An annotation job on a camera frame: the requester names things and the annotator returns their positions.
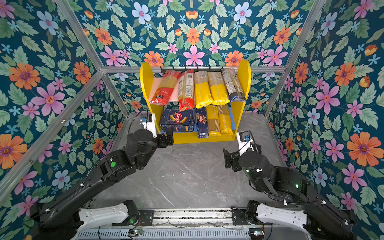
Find yellow shelf unit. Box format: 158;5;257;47
140;60;252;144

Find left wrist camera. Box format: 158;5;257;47
140;112;157;138

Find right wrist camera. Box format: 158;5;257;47
237;131;262;156

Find yellow Pastatime spaghetti bag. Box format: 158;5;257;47
218;105;233;135

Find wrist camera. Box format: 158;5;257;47
140;112;157;138
237;131;262;156

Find dark blue Barilla spaghetti bag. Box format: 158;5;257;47
196;107;209;139

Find red spaghetti bag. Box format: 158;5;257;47
150;70;181;106
178;70;195;112

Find black hook rail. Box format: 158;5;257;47
159;65;224;75

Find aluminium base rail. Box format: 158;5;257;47
137;207;316;229

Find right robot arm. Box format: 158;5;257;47
223;145;357;240

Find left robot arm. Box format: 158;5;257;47
30;129;174;240

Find clear blue spaghetti bag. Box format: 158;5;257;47
222;70;246;103

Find blue Barilla pasta box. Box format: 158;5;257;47
160;109;196;133

